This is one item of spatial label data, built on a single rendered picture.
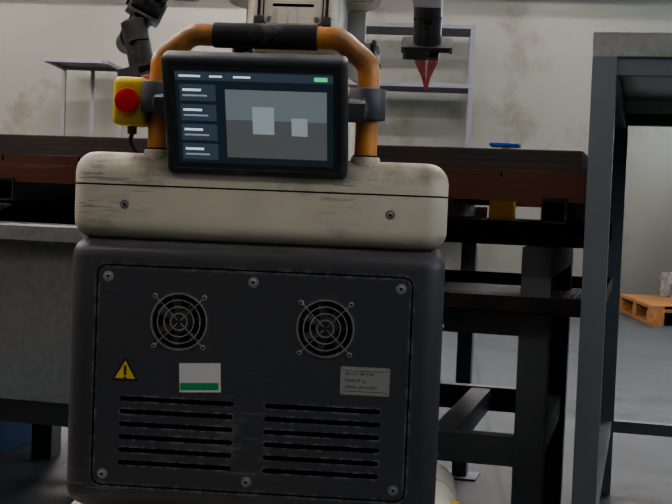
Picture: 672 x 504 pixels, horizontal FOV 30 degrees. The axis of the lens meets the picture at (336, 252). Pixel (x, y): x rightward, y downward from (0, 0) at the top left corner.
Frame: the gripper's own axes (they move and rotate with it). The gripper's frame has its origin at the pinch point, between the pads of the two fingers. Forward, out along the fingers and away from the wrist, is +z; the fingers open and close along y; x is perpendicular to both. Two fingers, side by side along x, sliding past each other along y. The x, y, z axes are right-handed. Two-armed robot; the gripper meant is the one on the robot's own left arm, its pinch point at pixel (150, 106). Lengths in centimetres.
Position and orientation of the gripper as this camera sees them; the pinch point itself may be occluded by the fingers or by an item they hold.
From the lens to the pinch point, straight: 284.8
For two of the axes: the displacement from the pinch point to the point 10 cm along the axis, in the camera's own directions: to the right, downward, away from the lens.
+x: -2.2, 0.1, -9.8
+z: 2.0, 9.8, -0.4
